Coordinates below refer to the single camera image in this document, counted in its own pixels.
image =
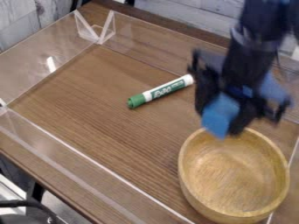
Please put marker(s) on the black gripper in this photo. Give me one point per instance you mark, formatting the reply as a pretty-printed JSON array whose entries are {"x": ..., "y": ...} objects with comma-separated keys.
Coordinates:
[{"x": 264, "y": 102}]

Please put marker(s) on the blue rectangular block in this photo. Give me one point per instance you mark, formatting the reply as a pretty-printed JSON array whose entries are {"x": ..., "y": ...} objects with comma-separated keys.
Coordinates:
[{"x": 217, "y": 115}]

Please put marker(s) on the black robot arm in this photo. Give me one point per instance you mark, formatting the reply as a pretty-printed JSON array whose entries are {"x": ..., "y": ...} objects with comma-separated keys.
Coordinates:
[{"x": 256, "y": 36}]

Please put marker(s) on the brown wooden bowl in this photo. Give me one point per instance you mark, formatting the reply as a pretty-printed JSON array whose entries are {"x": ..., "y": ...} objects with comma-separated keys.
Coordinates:
[{"x": 233, "y": 178}]

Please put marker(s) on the green Expo marker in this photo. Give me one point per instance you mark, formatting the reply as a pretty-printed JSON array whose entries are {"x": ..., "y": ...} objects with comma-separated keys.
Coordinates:
[{"x": 160, "y": 91}]

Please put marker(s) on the black table leg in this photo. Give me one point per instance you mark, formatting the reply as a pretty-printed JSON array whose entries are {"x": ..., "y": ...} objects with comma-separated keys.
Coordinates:
[{"x": 37, "y": 192}]

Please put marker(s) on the clear acrylic corner bracket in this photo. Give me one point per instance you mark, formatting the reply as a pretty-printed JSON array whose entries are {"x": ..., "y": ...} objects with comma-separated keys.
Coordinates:
[{"x": 96, "y": 33}]

